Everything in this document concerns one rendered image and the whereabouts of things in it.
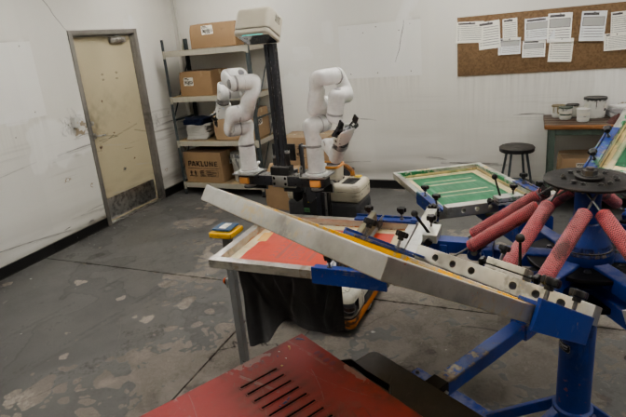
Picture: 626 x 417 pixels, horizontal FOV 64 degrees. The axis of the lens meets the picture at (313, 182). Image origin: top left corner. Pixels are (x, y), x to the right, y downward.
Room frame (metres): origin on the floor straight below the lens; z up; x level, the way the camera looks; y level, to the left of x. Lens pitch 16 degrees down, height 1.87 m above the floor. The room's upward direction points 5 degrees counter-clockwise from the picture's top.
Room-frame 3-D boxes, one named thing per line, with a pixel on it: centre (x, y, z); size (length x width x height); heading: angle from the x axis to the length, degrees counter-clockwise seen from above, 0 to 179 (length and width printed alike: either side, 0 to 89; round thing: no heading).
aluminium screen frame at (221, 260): (2.07, 0.00, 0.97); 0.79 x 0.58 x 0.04; 66
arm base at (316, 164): (2.67, -0.03, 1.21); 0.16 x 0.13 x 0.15; 154
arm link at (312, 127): (2.67, -0.03, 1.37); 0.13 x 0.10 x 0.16; 134
